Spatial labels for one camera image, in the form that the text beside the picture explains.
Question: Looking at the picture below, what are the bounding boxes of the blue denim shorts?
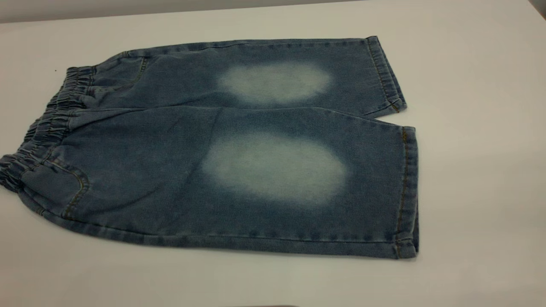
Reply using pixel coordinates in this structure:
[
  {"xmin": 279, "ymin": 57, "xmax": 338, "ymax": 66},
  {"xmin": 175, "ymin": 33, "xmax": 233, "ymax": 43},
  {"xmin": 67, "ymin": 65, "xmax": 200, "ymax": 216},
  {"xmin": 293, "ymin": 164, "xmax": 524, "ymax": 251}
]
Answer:
[{"xmin": 0, "ymin": 36, "xmax": 419, "ymax": 260}]

